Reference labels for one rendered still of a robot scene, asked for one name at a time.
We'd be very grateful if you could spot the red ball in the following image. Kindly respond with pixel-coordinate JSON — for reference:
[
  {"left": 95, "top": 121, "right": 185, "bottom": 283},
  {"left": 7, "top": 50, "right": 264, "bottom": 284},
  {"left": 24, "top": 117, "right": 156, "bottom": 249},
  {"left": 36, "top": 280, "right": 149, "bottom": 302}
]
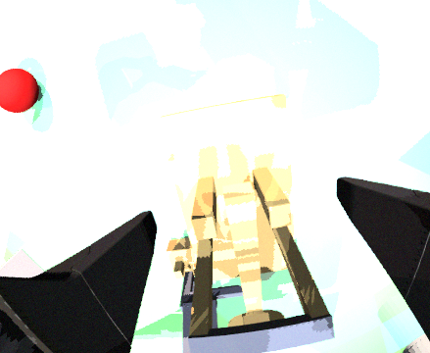
[{"left": 0, "top": 68, "right": 39, "bottom": 114}]

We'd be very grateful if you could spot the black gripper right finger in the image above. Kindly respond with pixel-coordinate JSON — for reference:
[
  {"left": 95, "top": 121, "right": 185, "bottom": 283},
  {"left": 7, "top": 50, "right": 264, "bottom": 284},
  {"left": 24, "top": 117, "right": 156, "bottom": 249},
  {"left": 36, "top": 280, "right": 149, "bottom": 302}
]
[{"left": 336, "top": 176, "right": 430, "bottom": 341}]

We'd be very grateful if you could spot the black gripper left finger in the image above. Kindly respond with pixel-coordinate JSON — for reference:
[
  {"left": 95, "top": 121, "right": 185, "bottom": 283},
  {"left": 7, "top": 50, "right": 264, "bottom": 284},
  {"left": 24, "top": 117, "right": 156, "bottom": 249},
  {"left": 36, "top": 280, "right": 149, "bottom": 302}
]
[{"left": 0, "top": 209, "right": 157, "bottom": 353}]

